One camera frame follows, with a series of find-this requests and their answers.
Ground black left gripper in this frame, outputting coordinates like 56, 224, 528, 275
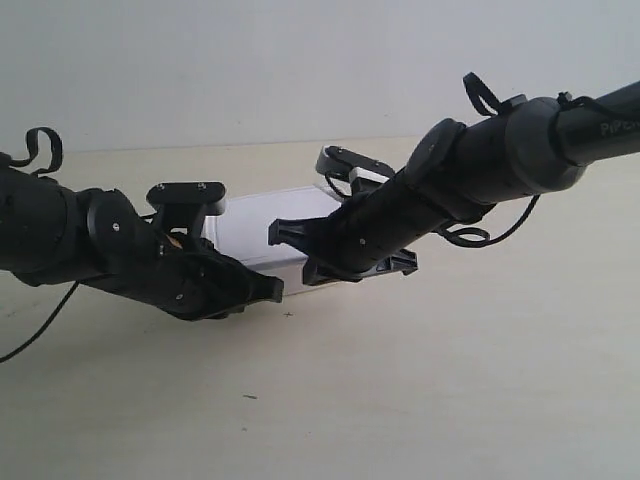
83, 219, 284, 321

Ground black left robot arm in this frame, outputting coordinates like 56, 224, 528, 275
1, 156, 284, 321

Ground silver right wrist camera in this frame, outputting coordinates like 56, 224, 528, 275
315, 145, 395, 194

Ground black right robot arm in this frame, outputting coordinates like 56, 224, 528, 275
268, 74, 639, 286

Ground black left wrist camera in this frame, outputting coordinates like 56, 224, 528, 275
146, 182, 226, 238

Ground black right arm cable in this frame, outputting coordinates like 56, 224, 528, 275
439, 72, 640, 248

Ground white lidded plastic container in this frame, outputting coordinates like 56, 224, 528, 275
202, 185, 340, 296

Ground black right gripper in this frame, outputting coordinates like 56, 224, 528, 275
268, 170, 445, 286

